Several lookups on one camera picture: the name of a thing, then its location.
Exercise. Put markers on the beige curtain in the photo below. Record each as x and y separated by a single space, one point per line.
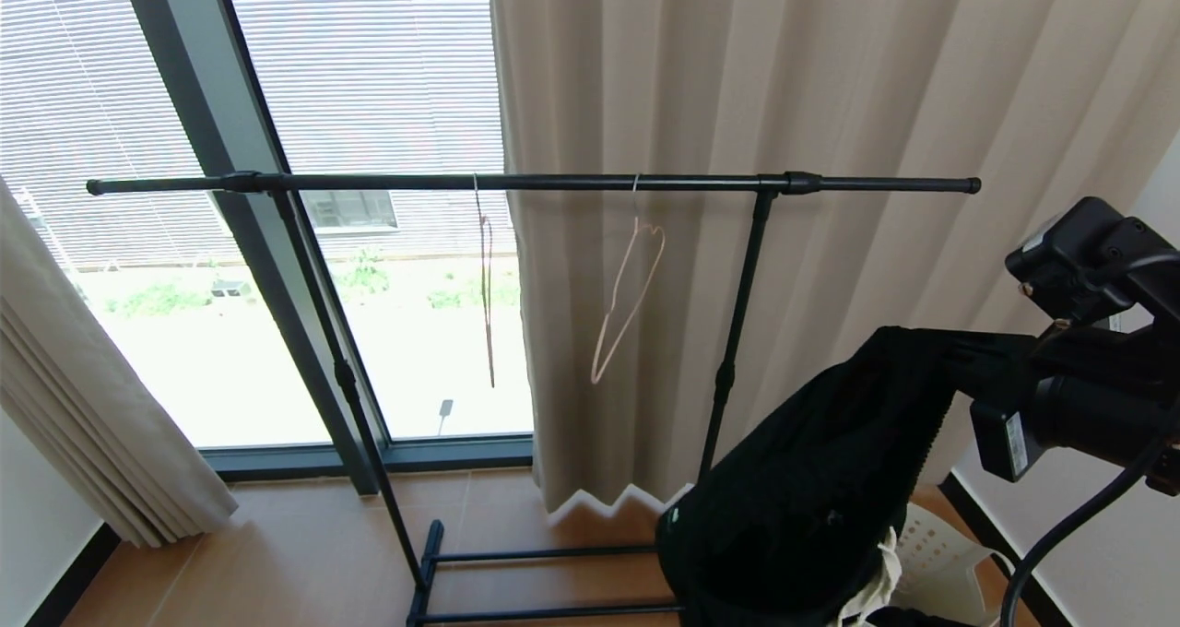
74 406
830 74

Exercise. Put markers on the window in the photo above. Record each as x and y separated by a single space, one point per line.
184 74

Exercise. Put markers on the pink clothes hanger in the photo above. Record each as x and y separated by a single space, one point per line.
487 295
616 309

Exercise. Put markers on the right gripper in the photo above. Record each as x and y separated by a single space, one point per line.
1097 415

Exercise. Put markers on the black clothes rack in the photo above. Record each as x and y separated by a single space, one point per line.
553 183

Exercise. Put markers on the white laundry basket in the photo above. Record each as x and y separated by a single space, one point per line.
949 553

